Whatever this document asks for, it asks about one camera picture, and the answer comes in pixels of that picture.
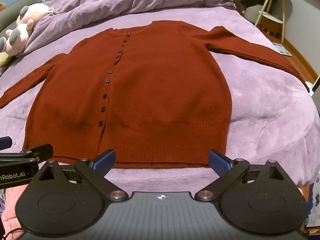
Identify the orange toy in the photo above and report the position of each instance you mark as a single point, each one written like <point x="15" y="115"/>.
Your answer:
<point x="2" y="6"/>

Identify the white device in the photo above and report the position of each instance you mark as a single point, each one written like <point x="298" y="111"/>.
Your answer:
<point x="313" y="85"/>

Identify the pink and grey plush toy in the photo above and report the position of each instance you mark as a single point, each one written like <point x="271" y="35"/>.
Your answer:
<point x="22" y="27"/>

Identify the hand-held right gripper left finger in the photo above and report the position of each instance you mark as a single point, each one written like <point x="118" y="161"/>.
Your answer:
<point x="106" y="158"/>

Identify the dark red knit cardigan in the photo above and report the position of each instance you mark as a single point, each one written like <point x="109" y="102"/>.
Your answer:
<point x="162" y="92"/>

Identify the purple bed sheet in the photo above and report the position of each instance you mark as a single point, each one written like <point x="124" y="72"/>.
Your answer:
<point x="262" y="100"/>

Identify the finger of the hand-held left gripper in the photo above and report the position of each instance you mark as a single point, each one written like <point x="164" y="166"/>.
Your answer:
<point x="5" y="142"/>
<point x="37" y="151"/>

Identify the round brown stool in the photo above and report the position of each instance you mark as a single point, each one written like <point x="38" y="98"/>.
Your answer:
<point x="271" y="23"/>

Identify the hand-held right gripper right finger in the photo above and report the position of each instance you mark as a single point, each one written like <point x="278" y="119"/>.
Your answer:
<point x="220" y="160"/>

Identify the yellow cushion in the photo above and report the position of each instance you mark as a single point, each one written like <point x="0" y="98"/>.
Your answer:
<point x="4" y="60"/>

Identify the person's left forearm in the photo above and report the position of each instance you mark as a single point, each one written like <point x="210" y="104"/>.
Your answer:
<point x="12" y="210"/>

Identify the grey padded headboard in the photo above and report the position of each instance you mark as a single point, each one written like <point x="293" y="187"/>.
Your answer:
<point x="17" y="7"/>

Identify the printed booklet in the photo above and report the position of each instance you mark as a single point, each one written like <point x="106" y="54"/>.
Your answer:
<point x="281" y="48"/>

